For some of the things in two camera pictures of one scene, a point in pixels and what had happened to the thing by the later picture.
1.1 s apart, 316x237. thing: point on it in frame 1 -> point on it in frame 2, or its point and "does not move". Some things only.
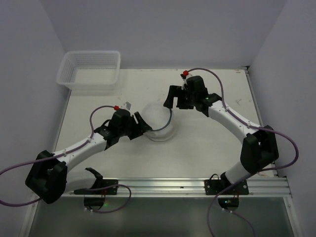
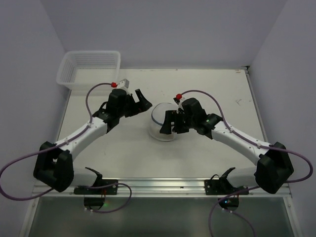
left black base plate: (101, 187) does not move
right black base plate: (212, 187) does not move
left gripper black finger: (142, 127) -> (143, 104)
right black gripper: (182, 99) -> (177, 122)
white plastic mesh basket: (89, 70) does not move
